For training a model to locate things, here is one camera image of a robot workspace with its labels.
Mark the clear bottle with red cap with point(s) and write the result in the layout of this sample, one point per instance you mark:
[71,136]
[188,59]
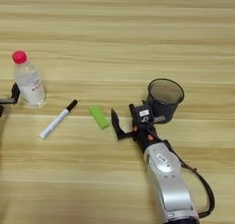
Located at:
[29,84]

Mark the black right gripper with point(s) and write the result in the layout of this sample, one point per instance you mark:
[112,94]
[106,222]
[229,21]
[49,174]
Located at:
[145,139]

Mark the green rectangular block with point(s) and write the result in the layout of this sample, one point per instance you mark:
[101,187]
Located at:
[99,117]

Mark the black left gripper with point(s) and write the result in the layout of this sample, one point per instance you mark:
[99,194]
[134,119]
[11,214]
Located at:
[6,101]

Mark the black mesh pen cup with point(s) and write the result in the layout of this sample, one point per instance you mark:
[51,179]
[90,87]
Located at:
[168,106]

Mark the white marker with black cap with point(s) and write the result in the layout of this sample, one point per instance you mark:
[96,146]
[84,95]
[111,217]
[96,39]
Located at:
[56,120]

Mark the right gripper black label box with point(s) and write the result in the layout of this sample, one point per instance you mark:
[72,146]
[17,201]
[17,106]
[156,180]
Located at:
[143,114]

